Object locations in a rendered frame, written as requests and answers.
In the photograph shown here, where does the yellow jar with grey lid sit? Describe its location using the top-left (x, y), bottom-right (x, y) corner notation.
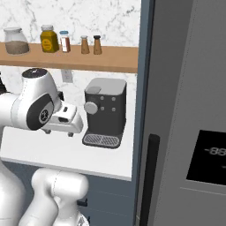
top-left (40, 24), bottom-right (60, 54)

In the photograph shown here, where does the glass jar with brown contents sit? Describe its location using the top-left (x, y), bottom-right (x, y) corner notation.
top-left (3, 26), bottom-right (31, 57)

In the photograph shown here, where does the wooden wall shelf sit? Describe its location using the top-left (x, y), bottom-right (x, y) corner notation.
top-left (0, 41), bottom-right (139, 74)

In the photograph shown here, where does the black cupboard handle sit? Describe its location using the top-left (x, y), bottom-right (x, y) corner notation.
top-left (77, 198), bottom-right (89, 208)

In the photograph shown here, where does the black coffee machine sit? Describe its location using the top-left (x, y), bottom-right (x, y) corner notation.
top-left (81, 77), bottom-right (128, 150)

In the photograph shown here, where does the red spice jar blue lid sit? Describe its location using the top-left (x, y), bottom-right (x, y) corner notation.
top-left (58, 30), bottom-right (72, 54)

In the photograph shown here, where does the brown shaker with black cap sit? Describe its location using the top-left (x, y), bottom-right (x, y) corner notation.
top-left (93, 34), bottom-right (103, 56)

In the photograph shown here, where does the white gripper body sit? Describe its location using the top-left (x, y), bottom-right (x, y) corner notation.
top-left (42, 105), bottom-right (85, 134)

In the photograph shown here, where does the blue-grey base cupboard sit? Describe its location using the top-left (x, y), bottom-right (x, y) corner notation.
top-left (3, 161), bottom-right (136, 226)

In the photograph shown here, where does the grey fridge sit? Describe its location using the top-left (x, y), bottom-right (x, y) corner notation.
top-left (135, 0), bottom-right (226, 226)

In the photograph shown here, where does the black fridge handle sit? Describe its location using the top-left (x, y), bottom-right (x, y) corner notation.
top-left (139, 133), bottom-right (162, 226)

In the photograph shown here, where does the white wall socket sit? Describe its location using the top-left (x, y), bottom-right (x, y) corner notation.
top-left (60, 69), bottom-right (74, 84)

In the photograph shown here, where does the brown shaker with grey cap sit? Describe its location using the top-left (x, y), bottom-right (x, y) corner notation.
top-left (79, 34), bottom-right (91, 55)

